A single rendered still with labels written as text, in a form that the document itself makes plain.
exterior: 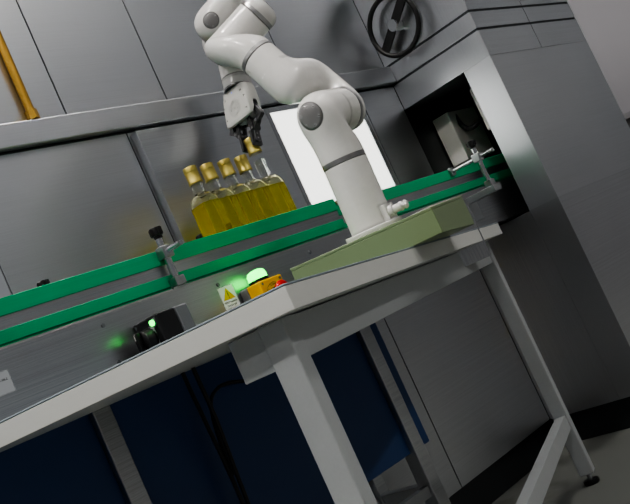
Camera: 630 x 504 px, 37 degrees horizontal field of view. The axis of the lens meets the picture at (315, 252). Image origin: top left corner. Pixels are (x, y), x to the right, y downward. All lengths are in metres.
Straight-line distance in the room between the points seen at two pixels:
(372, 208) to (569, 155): 1.37
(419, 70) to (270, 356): 2.08
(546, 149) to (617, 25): 2.33
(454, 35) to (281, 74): 1.23
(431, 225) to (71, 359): 0.70
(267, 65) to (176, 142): 0.55
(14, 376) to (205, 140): 1.05
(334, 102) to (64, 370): 0.74
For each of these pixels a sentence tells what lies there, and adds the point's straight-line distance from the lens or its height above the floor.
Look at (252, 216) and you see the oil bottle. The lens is 2.32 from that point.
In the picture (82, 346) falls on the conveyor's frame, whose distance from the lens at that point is 1.79.
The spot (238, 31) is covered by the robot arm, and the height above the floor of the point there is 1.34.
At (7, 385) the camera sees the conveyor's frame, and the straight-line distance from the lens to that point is 1.71.
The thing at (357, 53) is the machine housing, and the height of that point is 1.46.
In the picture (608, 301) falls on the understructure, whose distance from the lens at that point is 3.04.
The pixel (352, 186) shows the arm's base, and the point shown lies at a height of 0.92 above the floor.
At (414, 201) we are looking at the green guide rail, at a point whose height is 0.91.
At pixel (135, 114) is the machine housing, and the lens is 2.46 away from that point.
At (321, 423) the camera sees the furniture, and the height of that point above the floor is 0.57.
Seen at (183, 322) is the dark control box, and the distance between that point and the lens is 1.82.
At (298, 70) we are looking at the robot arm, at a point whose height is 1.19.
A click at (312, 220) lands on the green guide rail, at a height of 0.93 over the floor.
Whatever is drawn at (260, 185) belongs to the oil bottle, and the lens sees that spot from 2.38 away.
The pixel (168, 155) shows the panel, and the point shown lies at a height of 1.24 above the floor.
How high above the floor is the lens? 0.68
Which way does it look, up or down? 5 degrees up
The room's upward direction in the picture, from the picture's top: 25 degrees counter-clockwise
